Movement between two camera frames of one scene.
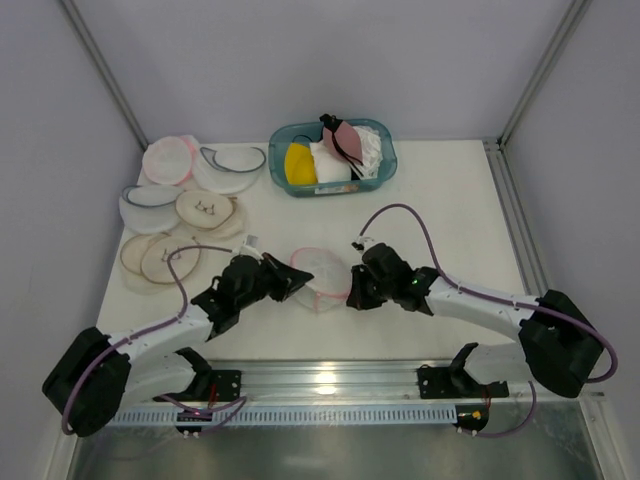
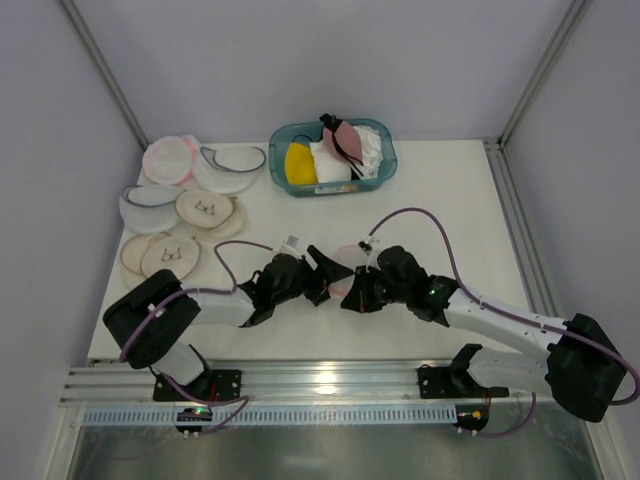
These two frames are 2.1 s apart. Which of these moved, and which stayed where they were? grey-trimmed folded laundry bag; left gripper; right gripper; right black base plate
Moved: left gripper
Stayed: right gripper; right black base plate; grey-trimmed folded laundry bag
